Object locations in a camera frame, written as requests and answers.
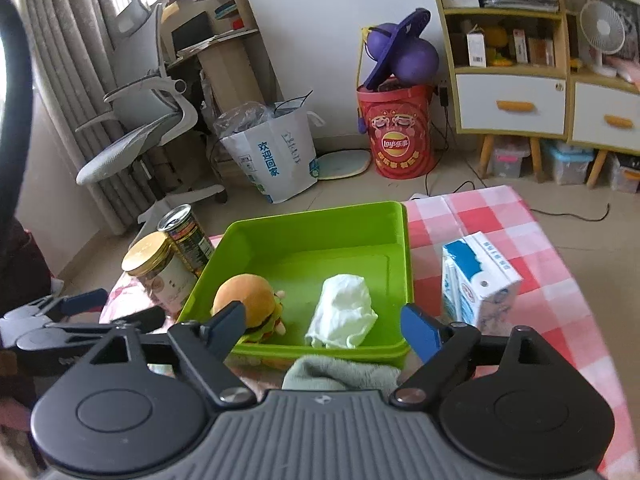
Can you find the white desk fan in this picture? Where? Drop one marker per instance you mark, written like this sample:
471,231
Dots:
605,33

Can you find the red chips bucket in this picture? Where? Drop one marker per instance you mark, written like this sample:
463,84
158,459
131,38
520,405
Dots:
396,120

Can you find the purple bounce ball toy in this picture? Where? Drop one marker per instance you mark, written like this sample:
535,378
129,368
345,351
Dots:
399,51

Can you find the white cloth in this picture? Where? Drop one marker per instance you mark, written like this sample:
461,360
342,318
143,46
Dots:
344,314

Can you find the round bathroom scale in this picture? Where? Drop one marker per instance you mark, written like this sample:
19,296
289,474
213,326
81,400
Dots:
343,164

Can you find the clear storage box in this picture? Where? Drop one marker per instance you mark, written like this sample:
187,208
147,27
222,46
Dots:
507,156

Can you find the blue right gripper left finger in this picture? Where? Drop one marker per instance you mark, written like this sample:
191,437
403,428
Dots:
215,337

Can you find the grey green towel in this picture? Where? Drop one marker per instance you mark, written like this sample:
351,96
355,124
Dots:
322,373

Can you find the hamburger plush toy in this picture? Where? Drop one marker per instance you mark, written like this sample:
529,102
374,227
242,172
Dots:
263,306

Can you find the wooden desk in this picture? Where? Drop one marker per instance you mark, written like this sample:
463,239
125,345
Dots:
220,41

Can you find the green plastic bin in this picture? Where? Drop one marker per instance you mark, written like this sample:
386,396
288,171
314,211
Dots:
296,253

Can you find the pink checkered tablecloth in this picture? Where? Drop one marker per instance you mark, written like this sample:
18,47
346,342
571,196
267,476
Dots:
549,299

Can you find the green drink can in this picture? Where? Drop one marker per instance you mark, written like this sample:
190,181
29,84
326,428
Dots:
187,236

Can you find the black left-hand gripper tool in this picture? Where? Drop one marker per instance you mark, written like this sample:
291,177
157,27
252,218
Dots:
38,339

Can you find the blue white milk carton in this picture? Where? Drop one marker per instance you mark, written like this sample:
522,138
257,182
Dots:
479,286

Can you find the blue lid storage box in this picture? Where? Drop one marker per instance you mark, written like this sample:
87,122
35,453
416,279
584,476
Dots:
566,164

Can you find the grey office chair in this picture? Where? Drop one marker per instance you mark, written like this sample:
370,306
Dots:
149,104

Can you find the gold lid glass jar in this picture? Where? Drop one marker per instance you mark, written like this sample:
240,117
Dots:
155,263

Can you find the wooden cabinet with drawers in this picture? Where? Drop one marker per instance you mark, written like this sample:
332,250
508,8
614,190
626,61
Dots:
517,73

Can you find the white paper shopping bag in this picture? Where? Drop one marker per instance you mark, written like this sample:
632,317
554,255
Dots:
273,145

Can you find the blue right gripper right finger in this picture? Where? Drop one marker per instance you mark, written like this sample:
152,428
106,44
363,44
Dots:
432,340

